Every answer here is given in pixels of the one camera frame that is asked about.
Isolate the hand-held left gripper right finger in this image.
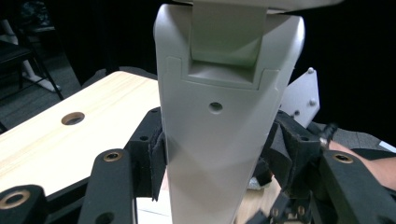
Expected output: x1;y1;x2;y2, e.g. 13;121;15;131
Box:
258;109;323;200

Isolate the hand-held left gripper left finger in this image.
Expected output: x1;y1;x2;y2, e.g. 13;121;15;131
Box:
124;106;168;202

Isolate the light blue cloth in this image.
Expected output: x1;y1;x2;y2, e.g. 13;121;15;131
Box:
248;175;275;191

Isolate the white desk lamp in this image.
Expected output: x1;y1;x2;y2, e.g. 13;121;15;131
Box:
136;0;345;224

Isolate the black chair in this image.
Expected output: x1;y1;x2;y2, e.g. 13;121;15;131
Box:
0;18;65;102

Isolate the white desk frame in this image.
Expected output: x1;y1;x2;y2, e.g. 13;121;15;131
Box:
0;18;62;93

